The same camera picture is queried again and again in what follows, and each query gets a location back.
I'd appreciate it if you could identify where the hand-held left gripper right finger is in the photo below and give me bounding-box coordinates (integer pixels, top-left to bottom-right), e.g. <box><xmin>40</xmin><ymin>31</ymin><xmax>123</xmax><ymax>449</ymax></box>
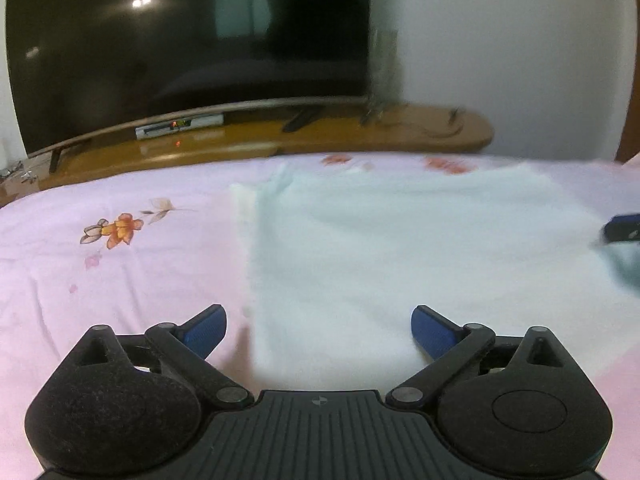
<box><xmin>385</xmin><ymin>305</ymin><xmax>576</xmax><ymax>408</ymax></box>

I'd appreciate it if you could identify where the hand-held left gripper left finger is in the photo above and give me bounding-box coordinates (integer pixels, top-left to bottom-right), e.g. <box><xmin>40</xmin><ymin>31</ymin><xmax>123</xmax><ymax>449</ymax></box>
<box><xmin>65</xmin><ymin>304</ymin><xmax>255</xmax><ymax>408</ymax></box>

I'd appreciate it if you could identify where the glass table lamp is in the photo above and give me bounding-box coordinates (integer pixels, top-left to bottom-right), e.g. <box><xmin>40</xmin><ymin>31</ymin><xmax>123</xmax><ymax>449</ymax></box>
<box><xmin>361</xmin><ymin>27</ymin><xmax>406</xmax><ymax>126</ymax></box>

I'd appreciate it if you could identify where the pink floral bedsheet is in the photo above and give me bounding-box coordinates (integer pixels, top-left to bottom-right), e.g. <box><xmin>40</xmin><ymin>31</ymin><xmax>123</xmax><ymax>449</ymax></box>
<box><xmin>0</xmin><ymin>152</ymin><xmax>640</xmax><ymax>480</ymax></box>

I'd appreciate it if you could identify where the wooden television cabinet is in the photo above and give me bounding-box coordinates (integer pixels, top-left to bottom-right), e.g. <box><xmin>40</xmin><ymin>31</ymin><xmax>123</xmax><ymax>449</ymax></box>
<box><xmin>0</xmin><ymin>101</ymin><xmax>495</xmax><ymax>208</ymax></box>

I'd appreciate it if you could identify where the black power cable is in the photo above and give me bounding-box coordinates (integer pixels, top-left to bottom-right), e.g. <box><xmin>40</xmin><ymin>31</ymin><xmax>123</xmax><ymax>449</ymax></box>
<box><xmin>400</xmin><ymin>106</ymin><xmax>473</xmax><ymax>138</ymax></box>

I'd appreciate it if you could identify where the silver set-top box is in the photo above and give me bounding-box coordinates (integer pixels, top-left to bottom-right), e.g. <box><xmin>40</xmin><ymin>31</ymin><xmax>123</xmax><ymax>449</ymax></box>
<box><xmin>135</xmin><ymin>114</ymin><xmax>224</xmax><ymax>141</ymax></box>

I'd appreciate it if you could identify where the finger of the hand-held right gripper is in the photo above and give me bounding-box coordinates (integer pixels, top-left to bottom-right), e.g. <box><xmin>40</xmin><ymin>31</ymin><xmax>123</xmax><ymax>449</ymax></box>
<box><xmin>600</xmin><ymin>214</ymin><xmax>640</xmax><ymax>246</ymax></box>

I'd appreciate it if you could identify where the white towel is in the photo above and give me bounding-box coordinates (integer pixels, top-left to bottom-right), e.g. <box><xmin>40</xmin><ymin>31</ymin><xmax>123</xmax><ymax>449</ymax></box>
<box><xmin>229</xmin><ymin>162</ymin><xmax>640</xmax><ymax>391</ymax></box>

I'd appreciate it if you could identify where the brown wooden door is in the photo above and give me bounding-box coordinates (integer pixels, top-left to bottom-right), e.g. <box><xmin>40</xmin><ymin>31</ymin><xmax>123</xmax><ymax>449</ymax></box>
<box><xmin>616</xmin><ymin>110</ymin><xmax>640</xmax><ymax>163</ymax></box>

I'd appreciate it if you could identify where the black curved television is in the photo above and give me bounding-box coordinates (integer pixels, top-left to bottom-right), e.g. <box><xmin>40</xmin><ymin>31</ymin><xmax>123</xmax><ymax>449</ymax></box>
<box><xmin>5</xmin><ymin>0</ymin><xmax>372</xmax><ymax>173</ymax></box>

